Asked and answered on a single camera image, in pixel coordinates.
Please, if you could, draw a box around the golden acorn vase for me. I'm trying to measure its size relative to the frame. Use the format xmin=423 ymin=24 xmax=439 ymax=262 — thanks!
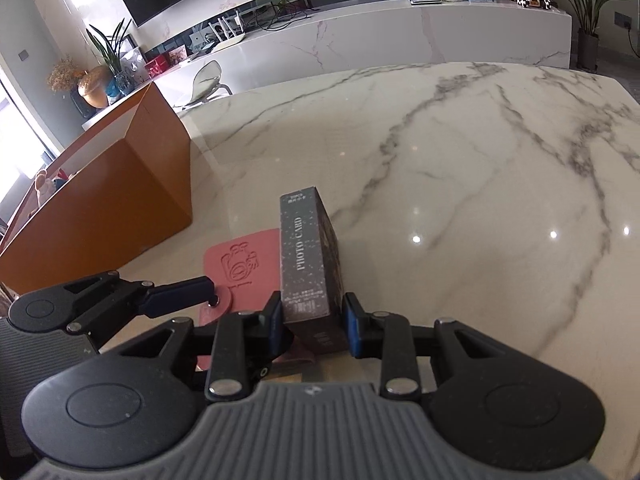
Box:
xmin=77 ymin=65 xmax=113 ymax=110

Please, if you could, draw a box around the brown sailor plush toy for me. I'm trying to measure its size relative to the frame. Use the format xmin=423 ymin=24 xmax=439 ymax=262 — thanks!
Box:
xmin=34 ymin=169 xmax=68 ymax=207

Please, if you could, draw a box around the dark photo card box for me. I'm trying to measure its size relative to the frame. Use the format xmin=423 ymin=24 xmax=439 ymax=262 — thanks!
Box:
xmin=280 ymin=186 xmax=348 ymax=354

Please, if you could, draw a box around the dried flower bouquet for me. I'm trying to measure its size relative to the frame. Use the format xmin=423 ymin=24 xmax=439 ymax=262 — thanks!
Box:
xmin=47 ymin=56 xmax=94 ymax=120

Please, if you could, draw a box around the pink snap wallet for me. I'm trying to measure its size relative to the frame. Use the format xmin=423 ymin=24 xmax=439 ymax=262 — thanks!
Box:
xmin=194 ymin=227 xmax=317 ymax=372

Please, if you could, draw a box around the white rolling stool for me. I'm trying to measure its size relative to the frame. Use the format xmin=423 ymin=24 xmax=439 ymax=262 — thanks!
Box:
xmin=175 ymin=61 xmax=233 ymax=112

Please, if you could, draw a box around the orange cardboard box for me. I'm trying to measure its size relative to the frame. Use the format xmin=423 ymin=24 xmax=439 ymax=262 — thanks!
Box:
xmin=1 ymin=84 xmax=193 ymax=294

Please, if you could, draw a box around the white wifi router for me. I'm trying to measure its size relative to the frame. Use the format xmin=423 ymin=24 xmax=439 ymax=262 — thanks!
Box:
xmin=209 ymin=16 xmax=246 ymax=53

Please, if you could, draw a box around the tall leafy plant in vase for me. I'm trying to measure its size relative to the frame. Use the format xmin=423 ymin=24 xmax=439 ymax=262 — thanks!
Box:
xmin=86 ymin=18 xmax=134 ymax=96

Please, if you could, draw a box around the potted green plant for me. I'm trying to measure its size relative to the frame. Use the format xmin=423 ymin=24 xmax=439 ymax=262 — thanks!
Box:
xmin=566 ymin=0 xmax=626 ymax=72

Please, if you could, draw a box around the red gift box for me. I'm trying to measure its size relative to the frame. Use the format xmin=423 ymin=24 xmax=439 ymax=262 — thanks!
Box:
xmin=144 ymin=54 xmax=171 ymax=79

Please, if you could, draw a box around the white marble tv console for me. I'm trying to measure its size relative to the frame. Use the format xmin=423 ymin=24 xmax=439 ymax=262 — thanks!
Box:
xmin=81 ymin=0 xmax=573 ymax=134

